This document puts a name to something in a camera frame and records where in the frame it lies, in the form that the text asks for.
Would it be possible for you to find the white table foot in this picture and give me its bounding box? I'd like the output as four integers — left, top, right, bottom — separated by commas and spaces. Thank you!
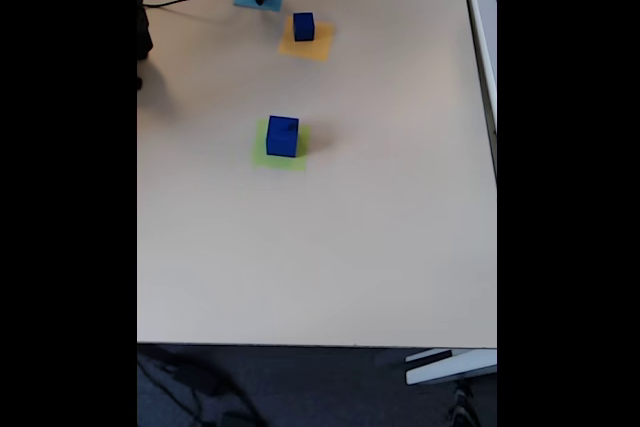
404, 348, 498, 387

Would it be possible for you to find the medium blue cube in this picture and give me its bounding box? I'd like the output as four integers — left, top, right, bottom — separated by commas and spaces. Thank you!
292, 11, 316, 43

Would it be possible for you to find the large blue cube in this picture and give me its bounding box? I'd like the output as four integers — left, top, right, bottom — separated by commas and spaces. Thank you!
265, 115, 300, 158

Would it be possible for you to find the white adjacent table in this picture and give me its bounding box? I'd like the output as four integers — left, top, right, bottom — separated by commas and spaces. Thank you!
458, 0, 498, 179

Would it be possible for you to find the green paper square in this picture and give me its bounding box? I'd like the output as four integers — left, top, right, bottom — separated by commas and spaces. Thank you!
251, 119, 312, 172

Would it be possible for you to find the orange paper square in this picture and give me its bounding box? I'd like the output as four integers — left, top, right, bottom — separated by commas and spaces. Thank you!
277, 15, 335, 64

